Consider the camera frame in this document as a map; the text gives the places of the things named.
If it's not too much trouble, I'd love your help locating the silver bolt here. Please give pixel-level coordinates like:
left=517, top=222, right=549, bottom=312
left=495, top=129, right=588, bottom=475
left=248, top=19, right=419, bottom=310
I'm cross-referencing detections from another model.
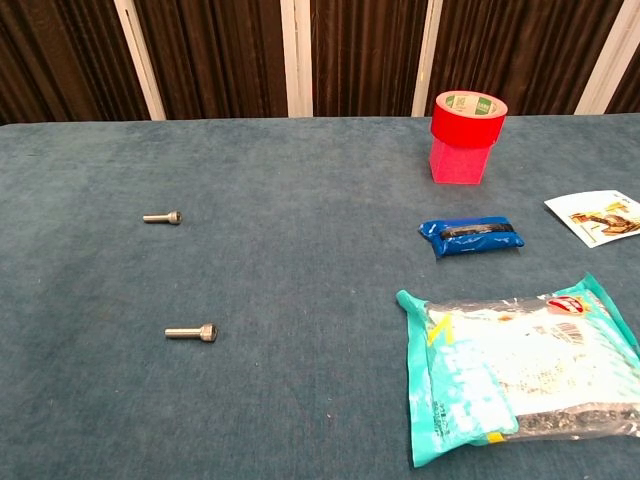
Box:
left=142, top=209, right=184, bottom=226
left=164, top=322, right=219, bottom=345

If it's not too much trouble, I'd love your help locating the teal felt table cover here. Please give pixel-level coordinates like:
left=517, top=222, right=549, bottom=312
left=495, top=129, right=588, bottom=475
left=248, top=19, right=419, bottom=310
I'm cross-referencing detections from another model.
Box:
left=0, top=113, right=640, bottom=480

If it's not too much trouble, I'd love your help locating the blue cookie packet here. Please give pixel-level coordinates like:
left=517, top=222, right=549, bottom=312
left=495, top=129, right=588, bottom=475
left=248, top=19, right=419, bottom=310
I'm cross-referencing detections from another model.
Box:
left=417, top=215, right=526, bottom=260

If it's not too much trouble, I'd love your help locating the pink hexagonal block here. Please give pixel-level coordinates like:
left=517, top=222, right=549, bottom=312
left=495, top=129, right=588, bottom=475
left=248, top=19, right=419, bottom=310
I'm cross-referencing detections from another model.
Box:
left=428, top=137, right=496, bottom=186

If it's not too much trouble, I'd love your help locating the red tape roll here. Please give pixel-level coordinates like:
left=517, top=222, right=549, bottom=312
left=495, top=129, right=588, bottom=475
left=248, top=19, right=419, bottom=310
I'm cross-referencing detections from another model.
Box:
left=430, top=90, right=509, bottom=150

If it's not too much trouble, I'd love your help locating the teal snack bag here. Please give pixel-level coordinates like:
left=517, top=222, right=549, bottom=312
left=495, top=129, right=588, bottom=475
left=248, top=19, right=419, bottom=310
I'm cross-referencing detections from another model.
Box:
left=395, top=272, right=640, bottom=470

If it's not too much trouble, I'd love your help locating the white picture card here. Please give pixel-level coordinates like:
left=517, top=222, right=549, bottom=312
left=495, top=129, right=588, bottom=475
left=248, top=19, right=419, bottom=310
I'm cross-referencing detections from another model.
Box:
left=543, top=189, right=640, bottom=249

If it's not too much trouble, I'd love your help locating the white partition post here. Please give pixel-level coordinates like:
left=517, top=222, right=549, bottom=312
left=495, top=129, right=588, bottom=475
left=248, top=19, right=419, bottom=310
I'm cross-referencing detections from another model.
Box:
left=279, top=0, right=315, bottom=119
left=113, top=0, right=167, bottom=121
left=573, top=0, right=640, bottom=116
left=410, top=0, right=445, bottom=118

